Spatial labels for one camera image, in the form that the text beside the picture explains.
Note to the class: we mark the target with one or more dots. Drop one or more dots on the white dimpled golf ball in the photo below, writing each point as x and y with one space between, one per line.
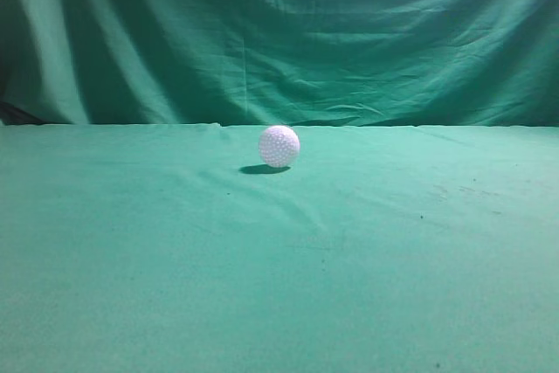
278 146

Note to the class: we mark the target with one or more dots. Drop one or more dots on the green backdrop curtain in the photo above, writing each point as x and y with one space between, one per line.
295 62

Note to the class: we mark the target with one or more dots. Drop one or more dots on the green table cloth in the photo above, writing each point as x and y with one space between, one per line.
155 248

